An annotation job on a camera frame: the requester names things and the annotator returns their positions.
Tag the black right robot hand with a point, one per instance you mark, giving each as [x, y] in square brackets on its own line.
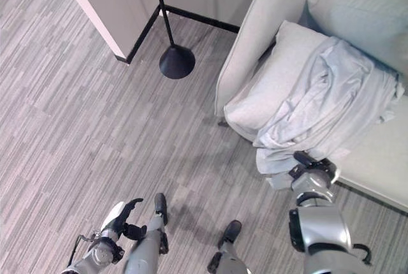
[305, 158]

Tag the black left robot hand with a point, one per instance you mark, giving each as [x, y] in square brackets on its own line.
[113, 218]

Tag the light grey garment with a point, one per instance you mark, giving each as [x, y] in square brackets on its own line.
[322, 95]

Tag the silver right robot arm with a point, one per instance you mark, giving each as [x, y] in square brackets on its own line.
[322, 223]

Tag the light grey sofa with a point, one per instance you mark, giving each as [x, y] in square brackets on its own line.
[255, 16]

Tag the black clothes rack stand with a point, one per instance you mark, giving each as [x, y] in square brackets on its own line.
[177, 62]

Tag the silver left robot leg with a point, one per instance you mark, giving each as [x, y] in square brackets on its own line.
[148, 242]

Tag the silver robot leg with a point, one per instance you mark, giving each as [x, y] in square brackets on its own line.
[148, 242]
[228, 248]

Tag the light grey square cushion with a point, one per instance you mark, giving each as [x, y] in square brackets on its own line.
[271, 86]

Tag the silver right robot leg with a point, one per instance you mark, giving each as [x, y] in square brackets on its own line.
[228, 248]

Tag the pale blue back cushion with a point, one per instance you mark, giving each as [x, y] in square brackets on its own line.
[360, 22]

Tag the black wall baseboard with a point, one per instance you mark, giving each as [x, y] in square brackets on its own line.
[197, 19]

